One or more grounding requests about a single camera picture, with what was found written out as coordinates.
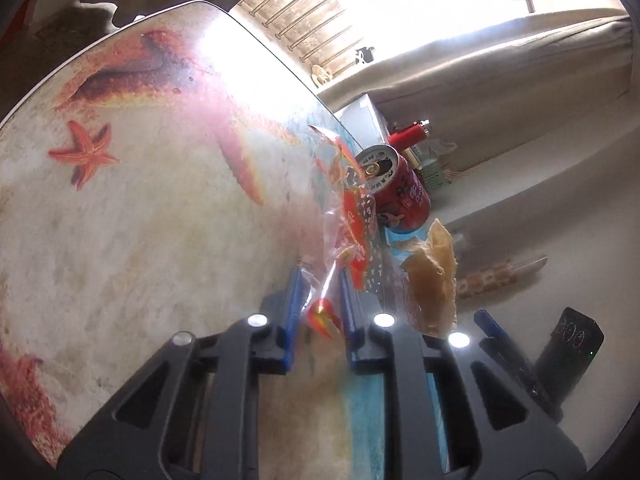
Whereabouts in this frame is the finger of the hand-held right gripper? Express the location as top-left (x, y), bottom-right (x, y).
top-left (473, 309), bottom-right (540, 392)
top-left (478, 339), bottom-right (562, 413)

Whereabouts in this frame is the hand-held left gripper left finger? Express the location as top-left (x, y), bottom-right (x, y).
top-left (55, 266), bottom-right (306, 480)

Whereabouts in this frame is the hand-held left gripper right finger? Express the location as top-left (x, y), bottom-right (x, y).
top-left (339, 269), bottom-right (586, 480)

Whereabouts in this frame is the brown paper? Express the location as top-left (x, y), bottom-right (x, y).
top-left (392, 219), bottom-right (458, 337)

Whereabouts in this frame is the clear wrapper with red print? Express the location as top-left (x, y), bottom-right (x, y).
top-left (297, 125), bottom-right (386, 341)

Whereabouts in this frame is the red drink can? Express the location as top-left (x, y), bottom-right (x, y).
top-left (356, 144), bottom-right (432, 235)

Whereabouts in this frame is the patterned roll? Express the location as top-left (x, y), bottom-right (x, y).
top-left (457, 256), bottom-right (550, 301)

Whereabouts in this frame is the green plastic basket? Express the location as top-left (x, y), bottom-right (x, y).
top-left (415, 152), bottom-right (448, 192)

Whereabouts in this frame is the red thermos bottle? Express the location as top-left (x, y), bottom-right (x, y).
top-left (387, 119), bottom-right (431, 147)

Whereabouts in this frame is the grey cabinet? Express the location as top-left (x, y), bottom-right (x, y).
top-left (335, 94), bottom-right (396, 153)

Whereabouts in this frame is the beige curtain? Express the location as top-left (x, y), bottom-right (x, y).
top-left (320, 7), bottom-right (633, 171)

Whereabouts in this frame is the window railing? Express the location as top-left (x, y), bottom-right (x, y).
top-left (235, 0), bottom-right (386, 86)

